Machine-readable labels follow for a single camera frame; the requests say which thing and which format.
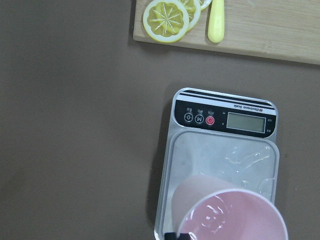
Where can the wooden cutting board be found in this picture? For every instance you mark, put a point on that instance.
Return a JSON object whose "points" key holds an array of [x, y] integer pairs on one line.
{"points": [[276, 29]]}

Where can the pink plastic cup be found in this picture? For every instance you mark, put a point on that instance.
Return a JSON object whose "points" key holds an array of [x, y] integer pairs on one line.
{"points": [[208, 208]]}

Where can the lemon slice back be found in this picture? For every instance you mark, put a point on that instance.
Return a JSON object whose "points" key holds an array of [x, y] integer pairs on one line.
{"points": [[204, 4]]}

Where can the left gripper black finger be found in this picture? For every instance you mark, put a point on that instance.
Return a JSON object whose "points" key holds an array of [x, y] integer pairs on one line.
{"points": [[175, 236]]}

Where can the lemon slice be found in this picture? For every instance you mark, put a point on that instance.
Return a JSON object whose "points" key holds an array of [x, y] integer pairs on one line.
{"points": [[204, 4], [193, 9], [165, 21]]}

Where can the lemon slice front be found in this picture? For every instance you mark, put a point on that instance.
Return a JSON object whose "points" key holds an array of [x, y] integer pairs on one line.
{"points": [[165, 21]]}

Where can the yellow plastic knife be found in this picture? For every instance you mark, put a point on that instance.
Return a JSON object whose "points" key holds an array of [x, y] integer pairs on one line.
{"points": [[216, 23]]}

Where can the grey digital kitchen scale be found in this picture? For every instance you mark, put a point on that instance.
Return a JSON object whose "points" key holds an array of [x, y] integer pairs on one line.
{"points": [[221, 135]]}

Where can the lemon slice middle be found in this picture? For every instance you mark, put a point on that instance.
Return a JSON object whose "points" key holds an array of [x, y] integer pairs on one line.
{"points": [[193, 9]]}

